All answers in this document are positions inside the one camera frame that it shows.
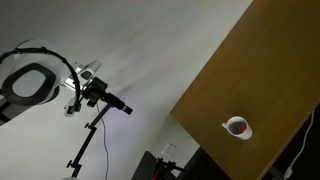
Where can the white wall outlet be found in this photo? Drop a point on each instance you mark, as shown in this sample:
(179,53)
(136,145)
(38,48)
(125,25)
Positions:
(169,149)

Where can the black camera with lens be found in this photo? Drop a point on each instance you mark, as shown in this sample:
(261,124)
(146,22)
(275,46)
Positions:
(96,90)

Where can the black jointed camera stand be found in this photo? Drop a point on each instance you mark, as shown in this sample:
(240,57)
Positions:
(90,133)

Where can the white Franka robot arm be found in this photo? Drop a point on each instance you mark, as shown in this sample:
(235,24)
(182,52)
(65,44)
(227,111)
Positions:
(50,60)

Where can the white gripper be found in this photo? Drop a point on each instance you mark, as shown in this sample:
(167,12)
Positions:
(88,68)

